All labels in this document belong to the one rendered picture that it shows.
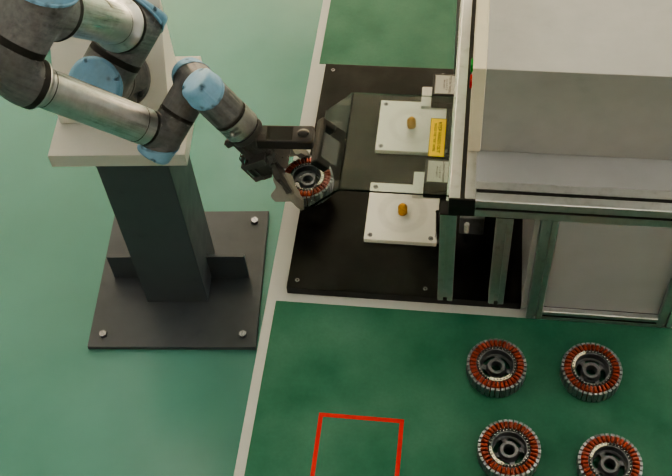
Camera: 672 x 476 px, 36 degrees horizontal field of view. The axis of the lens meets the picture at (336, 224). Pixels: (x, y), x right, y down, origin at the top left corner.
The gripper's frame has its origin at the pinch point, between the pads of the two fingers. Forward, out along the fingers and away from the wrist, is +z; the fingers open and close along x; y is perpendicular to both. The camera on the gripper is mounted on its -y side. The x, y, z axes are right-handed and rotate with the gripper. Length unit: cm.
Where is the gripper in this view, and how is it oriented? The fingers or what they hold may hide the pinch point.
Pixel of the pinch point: (309, 183)
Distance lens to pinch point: 219.5
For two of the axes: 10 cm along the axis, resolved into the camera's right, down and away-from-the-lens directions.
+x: -1.2, 8.0, -5.9
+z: 5.6, 5.4, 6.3
